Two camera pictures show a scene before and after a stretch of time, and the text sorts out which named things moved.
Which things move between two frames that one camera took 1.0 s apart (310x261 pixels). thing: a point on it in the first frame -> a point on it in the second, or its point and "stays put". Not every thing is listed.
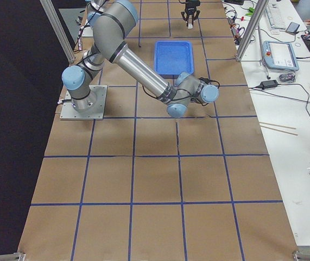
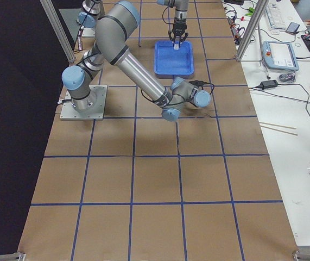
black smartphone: (292, 28) stays put
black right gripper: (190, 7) -> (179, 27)
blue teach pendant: (279, 55) stays put
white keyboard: (274, 14) stays put
